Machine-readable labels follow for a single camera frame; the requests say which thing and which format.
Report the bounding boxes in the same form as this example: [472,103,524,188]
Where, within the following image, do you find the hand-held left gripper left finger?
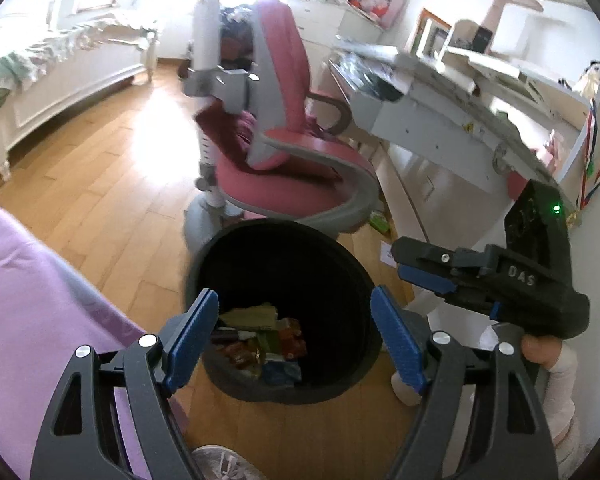
[30,287,221,480]

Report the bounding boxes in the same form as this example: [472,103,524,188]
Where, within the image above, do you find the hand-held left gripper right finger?
[370,285,561,480]

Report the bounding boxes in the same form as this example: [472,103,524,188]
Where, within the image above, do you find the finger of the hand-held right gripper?
[392,236,488,281]
[398,265,501,318]

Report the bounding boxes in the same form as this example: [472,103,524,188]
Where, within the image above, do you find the pile of colourful snack wrappers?
[211,302,308,386]

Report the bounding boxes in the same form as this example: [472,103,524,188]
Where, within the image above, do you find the black trash bin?
[184,219,383,405]

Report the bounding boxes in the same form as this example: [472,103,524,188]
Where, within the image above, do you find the person's right forearm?
[537,346,582,463]

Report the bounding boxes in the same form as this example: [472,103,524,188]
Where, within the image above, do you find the person's right hand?
[521,335,555,367]

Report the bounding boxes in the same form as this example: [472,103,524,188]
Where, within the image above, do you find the green packet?
[367,210,394,234]

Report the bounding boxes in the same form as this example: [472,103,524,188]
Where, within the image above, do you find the medal ribbons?
[576,95,600,213]

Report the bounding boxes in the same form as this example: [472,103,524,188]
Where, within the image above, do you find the grey shoe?
[192,445,267,480]

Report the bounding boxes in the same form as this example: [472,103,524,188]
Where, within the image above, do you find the grey white desk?
[327,40,598,406]

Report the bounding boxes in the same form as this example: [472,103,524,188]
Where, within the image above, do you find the purple tablecloth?
[0,204,183,480]

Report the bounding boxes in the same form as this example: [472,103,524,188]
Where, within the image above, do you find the pink desk chair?
[181,0,381,256]

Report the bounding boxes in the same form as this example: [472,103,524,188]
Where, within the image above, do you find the doll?
[574,57,600,98]

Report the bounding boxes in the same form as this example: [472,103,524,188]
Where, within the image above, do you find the framed photo with figures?
[349,0,409,31]

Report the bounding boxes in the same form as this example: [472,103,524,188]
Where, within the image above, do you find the white dresser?
[289,0,387,52]

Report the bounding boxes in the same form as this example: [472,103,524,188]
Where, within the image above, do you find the pink wooden lamp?
[454,0,545,38]

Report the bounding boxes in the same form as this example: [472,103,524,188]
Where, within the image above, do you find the white bed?
[0,15,161,182]

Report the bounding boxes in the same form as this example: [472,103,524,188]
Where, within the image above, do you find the dark clothes pile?
[219,5,257,43]

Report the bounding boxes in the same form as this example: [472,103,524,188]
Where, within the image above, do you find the green cloth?
[0,52,48,108]

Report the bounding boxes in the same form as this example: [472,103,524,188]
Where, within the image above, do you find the floral blanket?
[0,16,158,111]

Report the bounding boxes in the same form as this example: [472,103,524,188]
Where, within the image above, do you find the picture frame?
[414,7,453,57]

